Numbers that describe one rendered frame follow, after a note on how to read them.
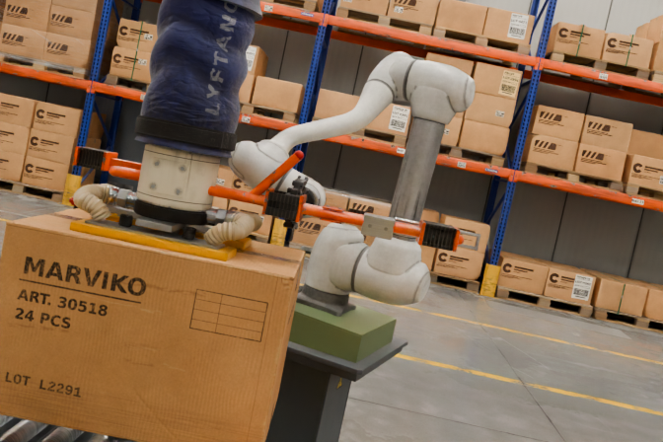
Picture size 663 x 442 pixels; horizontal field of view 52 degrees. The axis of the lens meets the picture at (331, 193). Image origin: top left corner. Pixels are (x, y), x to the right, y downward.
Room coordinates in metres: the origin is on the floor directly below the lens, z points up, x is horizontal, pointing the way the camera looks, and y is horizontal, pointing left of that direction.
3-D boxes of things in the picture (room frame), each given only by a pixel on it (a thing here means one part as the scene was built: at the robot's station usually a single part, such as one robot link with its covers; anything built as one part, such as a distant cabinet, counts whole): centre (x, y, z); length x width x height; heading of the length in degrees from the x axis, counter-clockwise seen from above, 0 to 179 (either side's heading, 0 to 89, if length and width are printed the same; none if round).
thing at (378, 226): (1.54, -0.12, 1.20); 0.07 x 0.07 x 0.04; 87
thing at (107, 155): (1.83, 0.64, 1.19); 0.09 x 0.08 x 0.05; 177
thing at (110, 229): (1.46, 0.35, 1.09); 0.34 x 0.10 x 0.05; 87
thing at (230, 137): (1.56, 0.35, 1.31); 0.23 x 0.23 x 0.04
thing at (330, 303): (2.24, -0.03, 0.87); 0.22 x 0.18 x 0.06; 71
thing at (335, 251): (2.23, -0.06, 1.01); 0.18 x 0.16 x 0.22; 66
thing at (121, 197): (1.56, 0.35, 1.13); 0.34 x 0.25 x 0.06; 87
